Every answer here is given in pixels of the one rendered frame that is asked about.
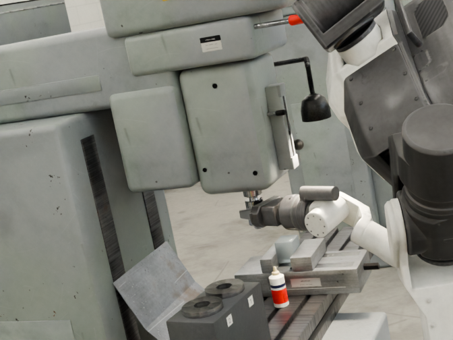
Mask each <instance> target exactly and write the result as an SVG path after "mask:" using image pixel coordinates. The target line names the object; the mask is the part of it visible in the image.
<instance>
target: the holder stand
mask: <svg viewBox="0 0 453 340"><path fill-rule="evenodd" d="M167 329H168V332H169V338H170V340H271V336H270V330H269V326H268V320H267V316H266V309H265V305H264V299H263V295H262V288H261V285H260V282H243V281H242V280H240V279H223V280H219V281H216V282H213V283H211V284H209V285H208V286H207V287H206V288H205V291H203V292H202V293H201V294H199V296H197V297H196V298H195V299H193V300H191V301H188V302H187V303H185V304H184V305H183V306H182V307H181V310H180V311H178V312H177V313H176V314H175V315H173V316H172V317H171V318H169V319H168V320H167Z"/></svg>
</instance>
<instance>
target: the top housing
mask: <svg viewBox="0 0 453 340"><path fill-rule="evenodd" d="M295 1H296V0H100V6H101V10H102V15H103V18H104V24H105V28H106V31H107V34H108V35H109V36H110V37H111V38H121V37H125V36H132V35H136V34H143V33H147V32H154V31H159V30H166V29H170V28H177V27H182V26H188V25H192V24H199V23H204V22H211V21H215V20H222V19H226V18H233V17H237V16H244V15H249V14H253V13H260V12H264V11H271V10H275V9H282V8H284V7H288V6H291V5H292V4H293V3H294V2H295Z"/></svg>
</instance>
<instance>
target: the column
mask: <svg viewBox="0 0 453 340"><path fill-rule="evenodd" d="M165 241H167V242H168V244H169V245H170V247H171V248H172V249H173V251H174V252H175V253H176V255H177V249H176V245H175V239H174V236H173V230H172V227H171V220H170V217H169V211H168V208H167V202H166V198H165V194H164V190H156V191H148V192H132V191H131V190H130V189H129V187H128V184H127V178H126V174H125V169H124V166H123V160H122V156H121V151H120V148H119V142H118V139H117V133H116V129H115V124H114V121H113V115H112V111H111V109H103V110H98V111H89V112H84V113H75V114H70V115H60V116H55V117H46V118H41V119H32V120H27V121H18V122H12V123H3V124H0V340H157V339H156V338H155V337H153V336H152V335H151V334H150V333H149V332H148V331H146V330H145V329H144V327H143V326H142V325H141V323H140V322H139V320H138V319H137V318H136V316H135V315H134V313H133V312H132V311H131V309H130V308H129V306H128V305H127V304H126V302H125V300H124V299H123V298H122V297H121V295H120V294H119V292H118V291H117V290H116V288H115V286H114V285H113V282H115V281H116V280H117V279H118V278H119V277H121V276H122V275H124V274H125V273H126V272H127V271H128V270H130V269H131V268H132V267H134V266H135V265H136V264H137V263H139V262H140V261H141V260H143V259H144V258H145V257H147V256H148V255H149V254H150V253H152V252H153V251H154V250H155V249H157V248H158V247H159V246H161V245H162V244H163V243H165ZM177 256H178V255H177Z"/></svg>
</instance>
